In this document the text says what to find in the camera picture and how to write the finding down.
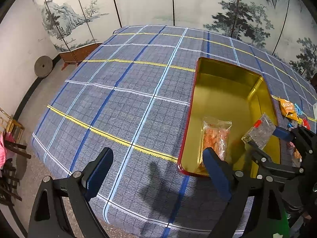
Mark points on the painted folding screen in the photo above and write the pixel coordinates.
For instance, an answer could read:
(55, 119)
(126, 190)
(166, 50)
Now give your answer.
(283, 28)

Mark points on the orange snack packet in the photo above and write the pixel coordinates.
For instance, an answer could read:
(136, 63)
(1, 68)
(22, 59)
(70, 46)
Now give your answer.
(288, 109)

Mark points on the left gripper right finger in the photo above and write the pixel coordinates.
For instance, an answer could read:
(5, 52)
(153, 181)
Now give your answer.
(220, 173)

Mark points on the dark wooden chair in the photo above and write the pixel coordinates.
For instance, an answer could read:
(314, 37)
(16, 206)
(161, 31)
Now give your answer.
(9, 180)

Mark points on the pink cloth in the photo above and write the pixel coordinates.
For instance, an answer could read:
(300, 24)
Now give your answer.
(3, 152)

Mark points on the round stone millstone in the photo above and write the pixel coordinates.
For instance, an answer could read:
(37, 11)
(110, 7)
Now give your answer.
(43, 66)

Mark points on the small red candy packet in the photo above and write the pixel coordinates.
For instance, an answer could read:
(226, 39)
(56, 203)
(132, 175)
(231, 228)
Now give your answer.
(305, 123)

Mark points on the dark seaweed snack packet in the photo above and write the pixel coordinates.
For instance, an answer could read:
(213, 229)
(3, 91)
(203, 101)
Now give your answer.
(260, 133)

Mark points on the small bamboo stool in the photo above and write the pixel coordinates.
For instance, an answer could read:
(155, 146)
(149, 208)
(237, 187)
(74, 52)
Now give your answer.
(11, 125)

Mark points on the gold metal tin box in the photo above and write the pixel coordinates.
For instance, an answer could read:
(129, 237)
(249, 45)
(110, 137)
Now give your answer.
(226, 92)

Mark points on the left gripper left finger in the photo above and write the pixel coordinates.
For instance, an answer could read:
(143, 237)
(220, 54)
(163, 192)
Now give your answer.
(95, 173)

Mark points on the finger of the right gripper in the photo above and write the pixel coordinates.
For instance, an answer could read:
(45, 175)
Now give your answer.
(266, 163)
(282, 134)

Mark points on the blue cookie packet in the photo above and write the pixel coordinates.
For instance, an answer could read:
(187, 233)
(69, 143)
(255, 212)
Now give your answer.
(298, 110)

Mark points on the clear bag orange snacks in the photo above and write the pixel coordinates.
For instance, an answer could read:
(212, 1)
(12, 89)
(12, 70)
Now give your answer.
(215, 134)

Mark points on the blue plaid tablecloth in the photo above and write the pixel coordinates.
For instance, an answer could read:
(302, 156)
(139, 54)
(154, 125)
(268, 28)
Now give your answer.
(132, 94)

